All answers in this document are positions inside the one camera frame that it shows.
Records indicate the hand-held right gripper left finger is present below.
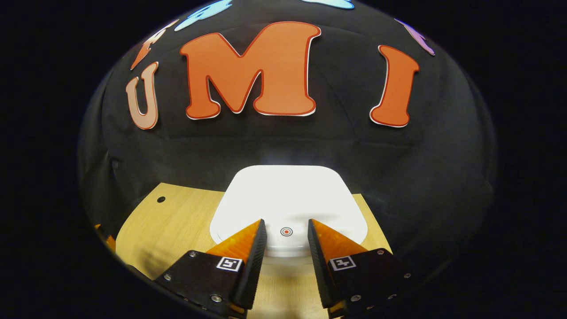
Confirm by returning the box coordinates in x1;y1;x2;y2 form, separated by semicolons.
154;218;268;319

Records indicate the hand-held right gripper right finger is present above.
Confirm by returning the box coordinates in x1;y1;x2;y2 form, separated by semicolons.
307;218;413;319

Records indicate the white desktop garbage bin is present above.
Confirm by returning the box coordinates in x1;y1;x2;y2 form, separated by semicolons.
209;165;369;266

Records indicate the wooden desktop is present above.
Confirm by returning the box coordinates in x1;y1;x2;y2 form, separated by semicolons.
114;183;392;319

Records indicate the black backdrop cloth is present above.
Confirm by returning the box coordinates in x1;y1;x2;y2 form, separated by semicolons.
79;0;497;275

